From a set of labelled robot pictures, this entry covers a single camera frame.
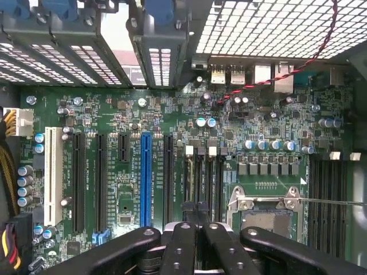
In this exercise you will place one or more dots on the black grey PC case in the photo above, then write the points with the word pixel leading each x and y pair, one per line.
pixel 163 38

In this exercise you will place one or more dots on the short black expansion slot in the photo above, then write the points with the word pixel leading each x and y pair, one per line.
pixel 124 147

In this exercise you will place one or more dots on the green motherboard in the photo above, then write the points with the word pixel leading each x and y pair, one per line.
pixel 160 109

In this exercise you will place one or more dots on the long black expansion slot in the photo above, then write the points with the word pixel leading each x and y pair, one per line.
pixel 78 183
pixel 101 183
pixel 168 177

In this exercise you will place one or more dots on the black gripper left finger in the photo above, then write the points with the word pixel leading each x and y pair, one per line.
pixel 179 252

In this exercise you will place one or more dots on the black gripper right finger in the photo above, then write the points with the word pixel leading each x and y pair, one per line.
pixel 229 252

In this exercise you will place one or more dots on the black power connector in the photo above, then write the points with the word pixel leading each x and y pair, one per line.
pixel 24 229

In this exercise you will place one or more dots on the white expansion slot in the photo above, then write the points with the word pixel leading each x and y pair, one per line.
pixel 53 172

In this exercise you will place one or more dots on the thin metal locking lever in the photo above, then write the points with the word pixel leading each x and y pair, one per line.
pixel 329 201

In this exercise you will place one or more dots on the CPU socket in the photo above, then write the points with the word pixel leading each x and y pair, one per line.
pixel 263 223

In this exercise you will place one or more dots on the blue expansion slot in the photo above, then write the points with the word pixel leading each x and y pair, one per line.
pixel 146 177

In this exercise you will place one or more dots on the white power connector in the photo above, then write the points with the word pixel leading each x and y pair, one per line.
pixel 24 120

